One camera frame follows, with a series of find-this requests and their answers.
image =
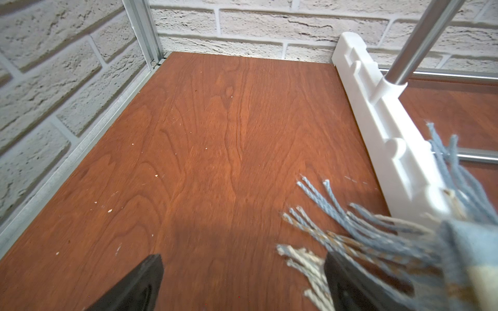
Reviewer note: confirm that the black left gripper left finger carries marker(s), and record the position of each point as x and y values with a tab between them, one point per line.
138	290

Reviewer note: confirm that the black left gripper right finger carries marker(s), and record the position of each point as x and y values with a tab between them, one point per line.
351	290

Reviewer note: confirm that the blue plaid fringed scarf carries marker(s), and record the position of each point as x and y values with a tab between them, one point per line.
451	267

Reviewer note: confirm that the white steel clothes rack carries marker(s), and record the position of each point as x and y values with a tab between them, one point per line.
392	107

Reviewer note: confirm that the aluminium corner frame post left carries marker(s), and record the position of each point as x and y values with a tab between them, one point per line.
141	19

